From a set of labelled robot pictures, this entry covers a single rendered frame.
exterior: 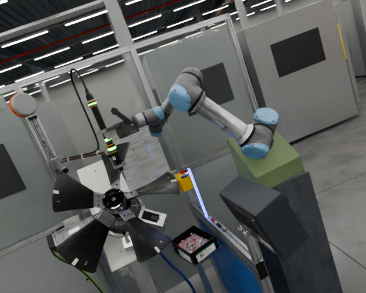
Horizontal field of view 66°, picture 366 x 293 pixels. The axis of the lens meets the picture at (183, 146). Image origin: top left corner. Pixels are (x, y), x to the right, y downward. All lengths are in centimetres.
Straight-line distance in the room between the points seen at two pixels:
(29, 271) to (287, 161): 199
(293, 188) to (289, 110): 365
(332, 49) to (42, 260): 509
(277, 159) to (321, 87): 398
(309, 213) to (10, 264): 207
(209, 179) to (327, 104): 350
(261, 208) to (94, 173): 130
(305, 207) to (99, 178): 125
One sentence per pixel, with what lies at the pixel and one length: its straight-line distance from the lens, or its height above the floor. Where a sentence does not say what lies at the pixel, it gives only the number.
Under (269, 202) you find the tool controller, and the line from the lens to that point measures 87.
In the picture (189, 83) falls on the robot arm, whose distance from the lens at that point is 126.
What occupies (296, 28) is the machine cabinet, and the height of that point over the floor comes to 183.
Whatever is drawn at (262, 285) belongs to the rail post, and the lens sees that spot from 135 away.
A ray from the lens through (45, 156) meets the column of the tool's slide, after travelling 210.
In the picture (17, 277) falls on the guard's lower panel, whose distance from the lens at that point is 258.
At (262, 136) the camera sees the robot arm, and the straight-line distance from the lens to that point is 133.
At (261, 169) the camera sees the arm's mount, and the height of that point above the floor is 110.
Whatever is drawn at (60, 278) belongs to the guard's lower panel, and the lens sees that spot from 256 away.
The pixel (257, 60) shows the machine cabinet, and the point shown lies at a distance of 491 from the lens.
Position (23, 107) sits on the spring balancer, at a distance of 211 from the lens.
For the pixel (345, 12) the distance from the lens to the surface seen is 780.
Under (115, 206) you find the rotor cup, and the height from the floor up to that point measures 119.
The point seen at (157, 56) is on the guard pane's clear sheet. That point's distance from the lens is 232.
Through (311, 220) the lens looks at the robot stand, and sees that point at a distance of 170.
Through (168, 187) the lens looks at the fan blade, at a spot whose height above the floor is 116.
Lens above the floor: 165
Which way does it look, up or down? 12 degrees down
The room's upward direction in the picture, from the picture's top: 21 degrees counter-clockwise
